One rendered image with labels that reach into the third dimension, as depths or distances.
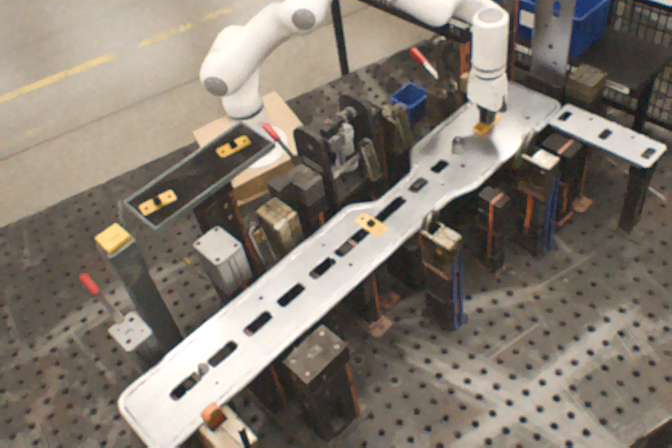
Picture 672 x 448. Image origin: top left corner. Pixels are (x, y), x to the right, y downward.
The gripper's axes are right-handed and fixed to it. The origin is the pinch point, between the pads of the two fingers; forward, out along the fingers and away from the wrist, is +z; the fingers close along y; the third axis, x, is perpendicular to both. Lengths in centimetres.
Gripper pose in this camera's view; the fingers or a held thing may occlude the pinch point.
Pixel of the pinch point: (487, 115)
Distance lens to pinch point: 196.8
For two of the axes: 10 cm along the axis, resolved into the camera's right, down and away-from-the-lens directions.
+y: 7.0, 4.5, -5.6
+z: 1.3, 6.8, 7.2
